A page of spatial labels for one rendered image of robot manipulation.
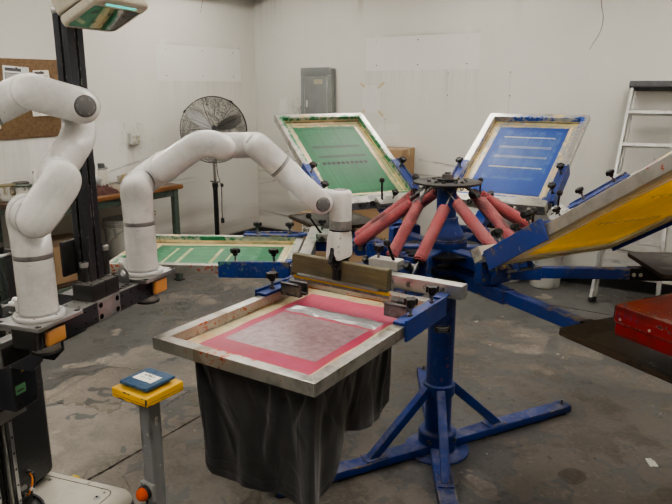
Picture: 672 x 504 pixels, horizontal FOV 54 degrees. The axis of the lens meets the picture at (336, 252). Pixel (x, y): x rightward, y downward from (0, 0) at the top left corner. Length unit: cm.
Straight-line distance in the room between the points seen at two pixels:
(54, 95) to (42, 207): 26
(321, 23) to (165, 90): 177
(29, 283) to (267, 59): 610
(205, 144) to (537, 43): 455
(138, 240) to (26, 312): 45
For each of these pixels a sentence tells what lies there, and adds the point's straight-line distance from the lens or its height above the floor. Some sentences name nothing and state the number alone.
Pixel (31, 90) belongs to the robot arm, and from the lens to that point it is 167.
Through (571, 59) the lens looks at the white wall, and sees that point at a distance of 615.
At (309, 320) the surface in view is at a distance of 220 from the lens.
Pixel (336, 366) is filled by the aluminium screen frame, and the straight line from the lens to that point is 176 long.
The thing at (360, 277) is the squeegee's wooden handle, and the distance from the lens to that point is 217.
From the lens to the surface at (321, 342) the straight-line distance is 201.
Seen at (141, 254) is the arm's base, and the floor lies 121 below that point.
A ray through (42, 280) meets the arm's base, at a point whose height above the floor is 124.
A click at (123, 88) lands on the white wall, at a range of 643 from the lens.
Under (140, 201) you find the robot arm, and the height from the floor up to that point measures 137.
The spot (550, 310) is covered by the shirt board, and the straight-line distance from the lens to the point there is 252.
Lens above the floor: 170
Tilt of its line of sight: 14 degrees down
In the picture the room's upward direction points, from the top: straight up
